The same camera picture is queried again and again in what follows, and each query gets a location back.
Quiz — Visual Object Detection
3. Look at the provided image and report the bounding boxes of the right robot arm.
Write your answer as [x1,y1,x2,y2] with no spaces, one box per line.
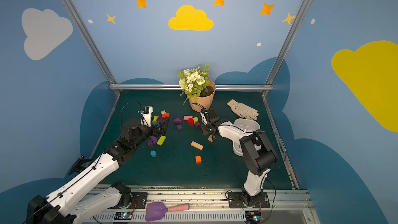
[200,108,278,206]

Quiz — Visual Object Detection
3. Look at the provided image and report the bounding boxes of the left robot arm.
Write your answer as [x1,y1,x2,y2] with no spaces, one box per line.
[25,119,169,224]

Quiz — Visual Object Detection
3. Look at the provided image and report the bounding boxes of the white storage bin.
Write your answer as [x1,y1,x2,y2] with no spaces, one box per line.
[233,118,260,157]

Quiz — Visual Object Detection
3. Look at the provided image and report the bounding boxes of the purple long block left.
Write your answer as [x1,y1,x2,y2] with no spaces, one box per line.
[150,136,158,145]

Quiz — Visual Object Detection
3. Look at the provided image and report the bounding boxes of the pink rectangular block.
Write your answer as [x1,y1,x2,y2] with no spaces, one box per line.
[183,116,193,121]

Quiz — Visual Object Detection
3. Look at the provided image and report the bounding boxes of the pale wooden long block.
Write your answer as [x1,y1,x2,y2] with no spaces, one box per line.
[191,141,204,150]

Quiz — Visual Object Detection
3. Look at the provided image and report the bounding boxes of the pink flower pot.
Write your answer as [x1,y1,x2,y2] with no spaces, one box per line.
[188,80,216,112]

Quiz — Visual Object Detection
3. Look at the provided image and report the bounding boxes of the lime green bar block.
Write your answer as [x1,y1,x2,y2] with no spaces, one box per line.
[157,135,166,146]

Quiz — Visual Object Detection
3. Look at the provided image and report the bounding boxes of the teal cylinder block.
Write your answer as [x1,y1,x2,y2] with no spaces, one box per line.
[150,150,157,158]

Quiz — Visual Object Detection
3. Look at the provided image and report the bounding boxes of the purple triangle prism block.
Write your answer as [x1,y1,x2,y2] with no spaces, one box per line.
[174,118,182,124]

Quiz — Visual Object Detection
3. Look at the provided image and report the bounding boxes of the white knit work glove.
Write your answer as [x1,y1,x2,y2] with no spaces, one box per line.
[227,99,259,120]

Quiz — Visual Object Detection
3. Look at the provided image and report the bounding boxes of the red rectangular block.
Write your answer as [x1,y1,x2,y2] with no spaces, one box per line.
[162,113,170,119]

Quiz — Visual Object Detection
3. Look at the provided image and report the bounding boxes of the orange cube block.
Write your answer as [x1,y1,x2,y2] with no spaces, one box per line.
[195,156,202,164]

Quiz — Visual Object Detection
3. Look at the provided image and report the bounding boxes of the white green flower bouquet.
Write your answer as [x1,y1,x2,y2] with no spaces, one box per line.
[178,64,214,103]

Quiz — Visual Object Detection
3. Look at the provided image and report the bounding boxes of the purple pink toy shovel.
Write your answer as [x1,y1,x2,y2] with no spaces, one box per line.
[145,202,190,222]

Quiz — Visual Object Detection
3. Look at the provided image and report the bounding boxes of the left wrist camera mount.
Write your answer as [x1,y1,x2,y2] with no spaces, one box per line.
[138,106,153,127]

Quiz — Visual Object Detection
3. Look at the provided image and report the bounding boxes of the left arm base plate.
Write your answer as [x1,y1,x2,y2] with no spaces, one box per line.
[108,192,148,209]

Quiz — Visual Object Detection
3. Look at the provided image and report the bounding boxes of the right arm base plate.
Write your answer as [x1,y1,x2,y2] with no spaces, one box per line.
[226,191,271,208]

